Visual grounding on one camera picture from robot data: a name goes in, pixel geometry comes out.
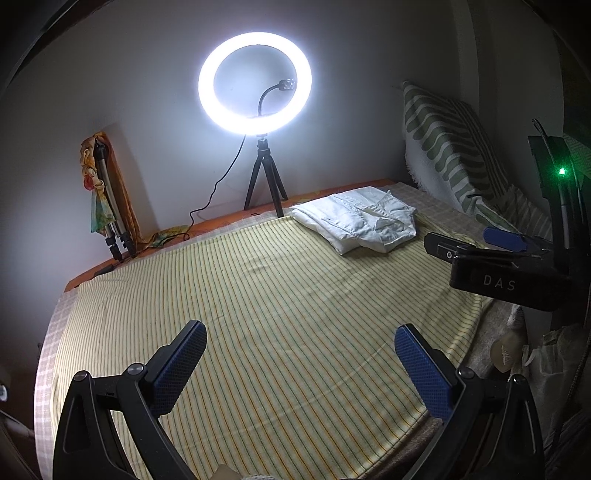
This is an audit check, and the white ring light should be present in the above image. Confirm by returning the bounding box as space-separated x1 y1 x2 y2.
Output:
198 31 312 136

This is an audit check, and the yellow green cloth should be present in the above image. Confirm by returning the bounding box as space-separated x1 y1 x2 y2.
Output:
147 224 191 246

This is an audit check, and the white shirt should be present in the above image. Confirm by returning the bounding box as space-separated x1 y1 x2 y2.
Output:
290 186 419 256

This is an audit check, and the beige translucent object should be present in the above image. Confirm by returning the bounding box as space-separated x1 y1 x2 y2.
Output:
489 318 528 372

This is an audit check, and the black power cable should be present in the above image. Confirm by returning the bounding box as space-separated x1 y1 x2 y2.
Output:
154 136 246 245

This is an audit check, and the white cloth bag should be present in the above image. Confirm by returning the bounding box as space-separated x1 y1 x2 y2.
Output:
525 323 588 446

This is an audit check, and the colourful floral cloth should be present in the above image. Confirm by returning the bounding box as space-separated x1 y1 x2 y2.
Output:
78 134 114 234

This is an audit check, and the black gooseneck phone holder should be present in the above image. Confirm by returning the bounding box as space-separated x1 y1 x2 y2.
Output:
257 78 296 118

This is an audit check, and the small black tripod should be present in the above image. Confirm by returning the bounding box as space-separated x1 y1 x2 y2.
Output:
243 134 289 219

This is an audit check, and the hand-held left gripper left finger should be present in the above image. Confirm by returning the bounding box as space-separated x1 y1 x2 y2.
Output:
53 319 208 480

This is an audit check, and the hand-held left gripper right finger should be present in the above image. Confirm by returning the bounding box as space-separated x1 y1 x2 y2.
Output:
394 323 546 480

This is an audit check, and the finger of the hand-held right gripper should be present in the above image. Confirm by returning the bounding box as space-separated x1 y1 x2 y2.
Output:
483 227 553 257
424 232 518 267

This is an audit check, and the yellow striped bed sheet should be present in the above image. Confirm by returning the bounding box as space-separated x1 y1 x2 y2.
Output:
48 205 495 480

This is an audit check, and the green striped pillow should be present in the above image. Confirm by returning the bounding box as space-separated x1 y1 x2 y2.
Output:
402 80 555 241

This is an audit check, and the silver folded tripod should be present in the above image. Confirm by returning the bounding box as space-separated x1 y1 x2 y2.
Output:
95 143 137 261

